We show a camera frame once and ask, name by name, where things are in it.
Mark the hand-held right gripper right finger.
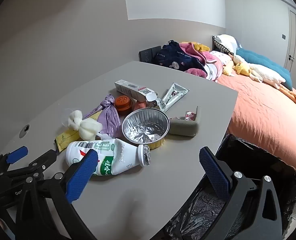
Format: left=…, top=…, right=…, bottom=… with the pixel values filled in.
left=199, top=146, right=284, bottom=240

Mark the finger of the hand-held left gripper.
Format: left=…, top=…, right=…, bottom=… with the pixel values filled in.
left=0, top=145, right=29, bottom=174
left=3, top=149, right=58, bottom=180

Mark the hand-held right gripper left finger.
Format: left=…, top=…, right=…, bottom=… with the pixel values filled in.
left=15, top=149, right=106, bottom=240

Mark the white plastic milk bottle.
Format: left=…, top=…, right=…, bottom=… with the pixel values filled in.
left=65, top=138, right=151, bottom=176

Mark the bin with black liner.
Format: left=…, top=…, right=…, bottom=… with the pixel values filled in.
left=163, top=134, right=296, bottom=240

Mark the silver snack wrapper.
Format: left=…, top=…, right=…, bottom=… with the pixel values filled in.
left=155, top=82, right=190, bottom=113

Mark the yellow paper packet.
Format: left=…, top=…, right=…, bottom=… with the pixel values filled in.
left=54, top=127, right=81, bottom=153

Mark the white cotton wad in bag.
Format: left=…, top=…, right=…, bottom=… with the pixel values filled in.
left=62, top=108, right=103, bottom=140

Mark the grey foam corner piece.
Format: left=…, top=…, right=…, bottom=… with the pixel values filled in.
left=168, top=106, right=201, bottom=137

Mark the knotted purple plastic bag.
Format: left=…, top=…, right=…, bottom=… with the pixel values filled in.
left=83, top=94, right=121, bottom=139

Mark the bed with orange sheet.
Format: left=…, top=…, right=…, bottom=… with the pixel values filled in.
left=217, top=74, right=296, bottom=203

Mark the round aluminium foil bowl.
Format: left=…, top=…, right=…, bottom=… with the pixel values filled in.
left=122, top=108, right=171, bottom=150

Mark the orange round plastic cap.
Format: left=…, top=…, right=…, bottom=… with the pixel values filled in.
left=114, top=95, right=134, bottom=115

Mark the white cardboard carton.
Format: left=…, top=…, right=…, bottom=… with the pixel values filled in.
left=114, top=79, right=158, bottom=102

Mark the small yellow plush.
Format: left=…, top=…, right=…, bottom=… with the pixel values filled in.
left=222, top=65, right=235, bottom=77

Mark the yellow duck plush toy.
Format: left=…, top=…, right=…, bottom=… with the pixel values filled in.
left=234, top=62, right=251, bottom=77

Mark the white goose plush toy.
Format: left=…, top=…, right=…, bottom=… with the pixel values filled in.
left=229, top=53, right=296, bottom=107

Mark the white floral pillow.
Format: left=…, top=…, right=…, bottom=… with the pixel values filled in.
left=210, top=51, right=235, bottom=65

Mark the teal long pillow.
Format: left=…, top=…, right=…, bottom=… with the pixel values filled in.
left=235, top=48, right=294, bottom=92

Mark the navy rabbit print blanket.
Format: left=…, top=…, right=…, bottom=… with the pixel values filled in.
left=154, top=40, right=208, bottom=78

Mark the yellow garment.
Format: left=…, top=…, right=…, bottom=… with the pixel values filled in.
left=182, top=41, right=210, bottom=52

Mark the checked white pillow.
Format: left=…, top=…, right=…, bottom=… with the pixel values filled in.
left=212, top=34, right=242, bottom=55

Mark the black wall socket panel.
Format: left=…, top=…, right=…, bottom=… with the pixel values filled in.
left=139, top=46, right=162, bottom=63

